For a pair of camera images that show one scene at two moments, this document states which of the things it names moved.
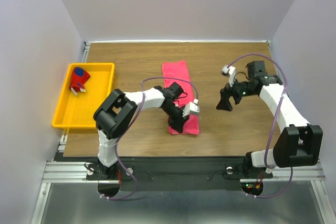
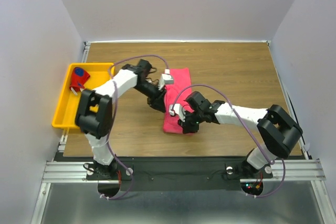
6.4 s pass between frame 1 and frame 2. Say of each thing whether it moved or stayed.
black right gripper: moved
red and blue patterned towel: stayed
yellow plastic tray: stayed
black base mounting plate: stayed
